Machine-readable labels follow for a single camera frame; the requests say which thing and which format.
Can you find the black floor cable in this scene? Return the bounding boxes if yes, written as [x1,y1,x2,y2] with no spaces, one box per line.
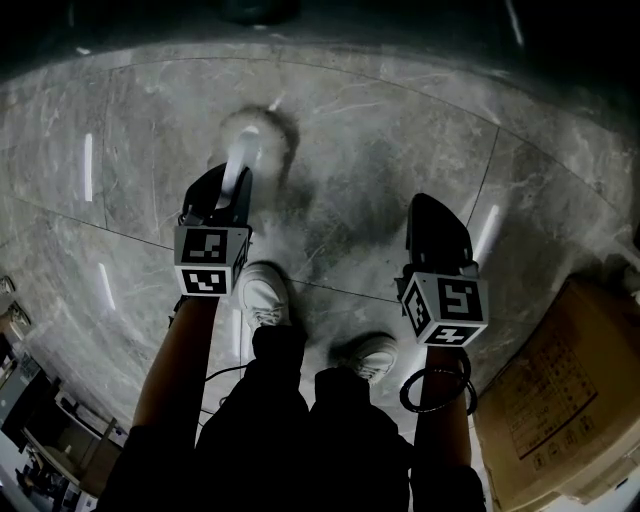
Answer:
[201,363,252,429]

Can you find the person's right forearm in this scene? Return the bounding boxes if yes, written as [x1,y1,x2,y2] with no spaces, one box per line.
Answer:
[412,344,474,472]

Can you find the person's left white shoe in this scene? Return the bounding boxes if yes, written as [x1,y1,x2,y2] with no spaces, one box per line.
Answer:
[238,262,291,329]

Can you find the person's black printed shirt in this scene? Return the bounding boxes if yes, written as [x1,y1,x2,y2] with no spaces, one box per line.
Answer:
[97,424,487,512]

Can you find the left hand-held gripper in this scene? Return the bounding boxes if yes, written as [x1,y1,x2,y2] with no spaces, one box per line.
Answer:
[173,162,254,299]

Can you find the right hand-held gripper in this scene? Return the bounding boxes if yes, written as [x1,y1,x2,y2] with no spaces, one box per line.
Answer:
[394,193,490,348]

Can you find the cluttered dark desk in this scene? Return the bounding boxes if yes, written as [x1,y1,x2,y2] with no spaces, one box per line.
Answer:
[0,344,126,512]

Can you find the person's black trousers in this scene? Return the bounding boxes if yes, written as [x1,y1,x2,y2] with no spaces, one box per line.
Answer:
[193,324,416,512]

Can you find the white fluffy duster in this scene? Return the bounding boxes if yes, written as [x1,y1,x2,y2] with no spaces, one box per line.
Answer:
[209,104,296,211]

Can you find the taped cardboard box with label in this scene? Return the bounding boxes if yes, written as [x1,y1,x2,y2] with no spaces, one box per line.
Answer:
[472,272,640,507]

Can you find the person's white shoe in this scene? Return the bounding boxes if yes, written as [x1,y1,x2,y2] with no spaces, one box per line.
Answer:
[238,262,291,329]
[344,335,399,384]

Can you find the person's left forearm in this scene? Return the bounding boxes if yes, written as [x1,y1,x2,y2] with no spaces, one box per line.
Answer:
[132,294,221,432]

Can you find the person's right white shoe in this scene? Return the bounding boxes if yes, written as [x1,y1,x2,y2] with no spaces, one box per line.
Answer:
[344,335,399,384]

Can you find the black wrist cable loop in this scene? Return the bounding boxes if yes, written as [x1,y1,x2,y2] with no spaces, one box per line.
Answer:
[398,349,477,416]

